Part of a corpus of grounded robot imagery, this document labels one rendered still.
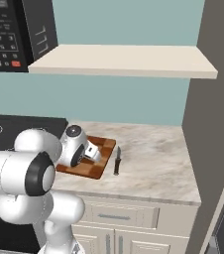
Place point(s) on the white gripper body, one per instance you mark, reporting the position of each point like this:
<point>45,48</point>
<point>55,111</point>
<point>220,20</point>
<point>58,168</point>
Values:
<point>95,153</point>

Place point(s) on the brown checkered cutting board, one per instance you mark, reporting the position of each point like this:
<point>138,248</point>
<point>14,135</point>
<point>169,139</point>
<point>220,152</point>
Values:
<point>97,160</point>

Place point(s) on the cream cupboard door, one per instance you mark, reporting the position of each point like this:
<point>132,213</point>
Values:
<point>92,241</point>
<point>150,243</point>

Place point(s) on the grey fridge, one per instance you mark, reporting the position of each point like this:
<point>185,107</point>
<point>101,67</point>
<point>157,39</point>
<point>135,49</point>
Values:
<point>213,132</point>

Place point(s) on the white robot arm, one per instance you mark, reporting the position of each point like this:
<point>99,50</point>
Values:
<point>24,175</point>

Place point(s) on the cream wall shelf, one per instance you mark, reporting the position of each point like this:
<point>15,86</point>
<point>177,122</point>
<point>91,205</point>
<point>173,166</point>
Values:
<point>124,61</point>

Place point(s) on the cream drawer front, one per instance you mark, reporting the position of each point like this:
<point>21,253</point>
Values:
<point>124,216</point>

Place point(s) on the black kitchen knife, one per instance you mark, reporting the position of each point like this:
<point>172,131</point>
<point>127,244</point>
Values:
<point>117,162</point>

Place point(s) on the black microwave oven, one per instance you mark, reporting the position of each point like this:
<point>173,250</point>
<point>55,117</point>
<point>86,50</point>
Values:
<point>11,33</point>

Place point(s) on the black hob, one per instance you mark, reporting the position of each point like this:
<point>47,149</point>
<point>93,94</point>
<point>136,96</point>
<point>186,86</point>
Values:
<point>21,127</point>

